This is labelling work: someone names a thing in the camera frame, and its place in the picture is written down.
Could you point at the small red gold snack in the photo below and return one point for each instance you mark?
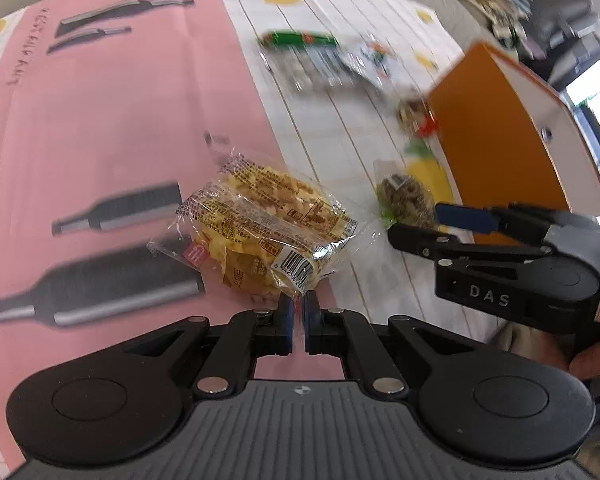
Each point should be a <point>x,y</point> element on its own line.
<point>415,112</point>

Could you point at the person's right hand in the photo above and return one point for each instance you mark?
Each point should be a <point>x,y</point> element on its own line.
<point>597,360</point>

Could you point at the green sausage stick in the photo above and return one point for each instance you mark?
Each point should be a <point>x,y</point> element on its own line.
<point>300,39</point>

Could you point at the person's beige trouser leg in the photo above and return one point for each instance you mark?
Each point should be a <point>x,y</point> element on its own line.
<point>525,347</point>

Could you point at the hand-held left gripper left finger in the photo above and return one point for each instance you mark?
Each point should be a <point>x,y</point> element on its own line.
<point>290,315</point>

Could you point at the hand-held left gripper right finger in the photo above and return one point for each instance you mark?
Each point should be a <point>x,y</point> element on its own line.
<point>308,314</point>

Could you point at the pink white printed tablecloth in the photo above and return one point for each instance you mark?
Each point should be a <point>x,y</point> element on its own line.
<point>130,135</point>

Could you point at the grey office chair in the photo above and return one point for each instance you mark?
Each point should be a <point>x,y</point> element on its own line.
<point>560,15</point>

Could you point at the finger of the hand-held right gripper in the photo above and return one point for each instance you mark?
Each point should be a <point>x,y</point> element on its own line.
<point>420,242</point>
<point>465,217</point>

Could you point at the clear packet grey label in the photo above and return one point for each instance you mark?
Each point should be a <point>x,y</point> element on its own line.
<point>305,67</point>

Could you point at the orange cardboard box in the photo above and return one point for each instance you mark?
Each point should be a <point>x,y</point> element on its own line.
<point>490,135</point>

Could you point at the brown round snack clear wrapper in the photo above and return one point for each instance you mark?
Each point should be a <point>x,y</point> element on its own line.
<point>405,197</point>

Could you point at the stack of books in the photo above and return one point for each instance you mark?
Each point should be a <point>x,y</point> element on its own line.
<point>495,10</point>

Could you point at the clear packet yellow crackers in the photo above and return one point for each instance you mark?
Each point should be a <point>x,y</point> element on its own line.
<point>260,220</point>

